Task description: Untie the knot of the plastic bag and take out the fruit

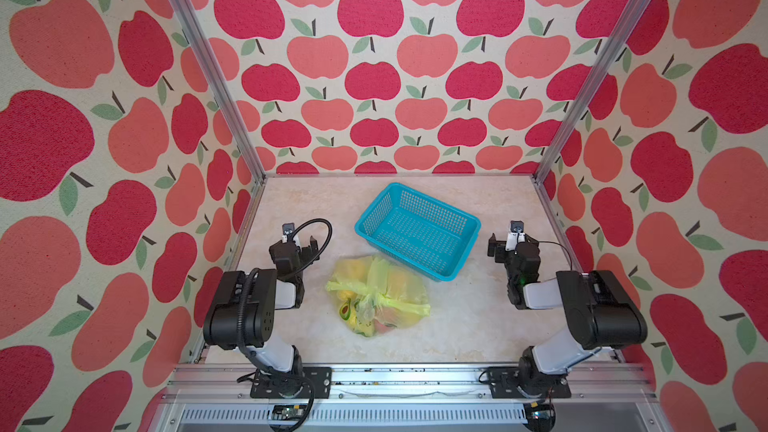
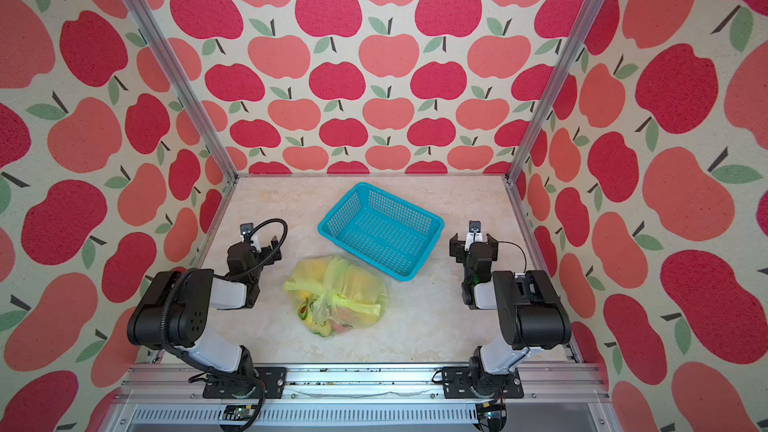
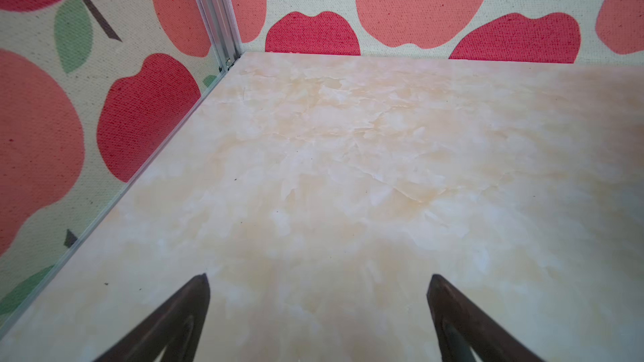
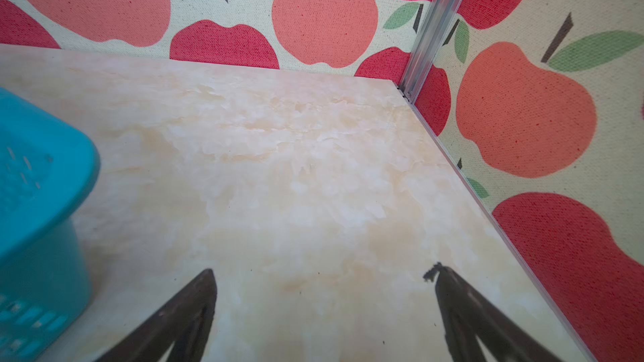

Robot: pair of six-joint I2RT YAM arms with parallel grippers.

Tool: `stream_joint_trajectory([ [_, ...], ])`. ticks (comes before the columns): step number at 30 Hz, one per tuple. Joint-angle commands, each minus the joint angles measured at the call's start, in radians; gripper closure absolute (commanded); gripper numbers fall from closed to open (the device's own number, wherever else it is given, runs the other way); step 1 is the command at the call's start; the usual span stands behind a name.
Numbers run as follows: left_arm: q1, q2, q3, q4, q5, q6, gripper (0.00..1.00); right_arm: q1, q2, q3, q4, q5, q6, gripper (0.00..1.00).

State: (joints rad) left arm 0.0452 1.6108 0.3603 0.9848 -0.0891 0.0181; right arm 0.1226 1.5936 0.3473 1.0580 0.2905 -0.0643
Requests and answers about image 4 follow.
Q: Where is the aluminium right rear corner post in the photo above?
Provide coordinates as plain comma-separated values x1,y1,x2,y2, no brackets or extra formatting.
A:
398,0,462,105

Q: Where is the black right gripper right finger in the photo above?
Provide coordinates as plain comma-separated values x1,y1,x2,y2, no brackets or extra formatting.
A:
424,262,560,361

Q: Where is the teal plastic mesh basket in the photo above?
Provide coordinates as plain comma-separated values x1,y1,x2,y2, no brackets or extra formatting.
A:
1,90,100,361

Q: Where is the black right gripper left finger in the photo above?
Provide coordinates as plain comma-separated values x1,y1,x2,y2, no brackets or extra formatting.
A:
99,269,217,361

